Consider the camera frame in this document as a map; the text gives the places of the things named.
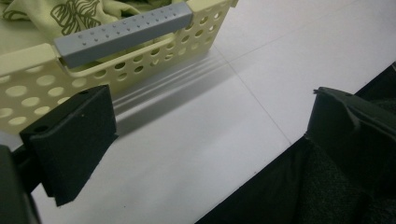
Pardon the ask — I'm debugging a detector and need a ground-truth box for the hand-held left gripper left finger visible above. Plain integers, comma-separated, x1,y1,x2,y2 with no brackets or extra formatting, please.
19,84,119,207

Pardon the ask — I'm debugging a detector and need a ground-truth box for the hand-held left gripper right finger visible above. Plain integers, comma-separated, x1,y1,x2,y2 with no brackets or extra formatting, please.
305,86,396,200

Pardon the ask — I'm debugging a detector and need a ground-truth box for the pale yellow perforated plastic basket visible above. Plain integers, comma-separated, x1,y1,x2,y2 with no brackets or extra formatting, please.
0,0,240,135

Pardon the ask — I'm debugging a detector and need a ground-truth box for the light green printed cloth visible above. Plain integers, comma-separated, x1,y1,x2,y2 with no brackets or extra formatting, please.
0,0,183,73

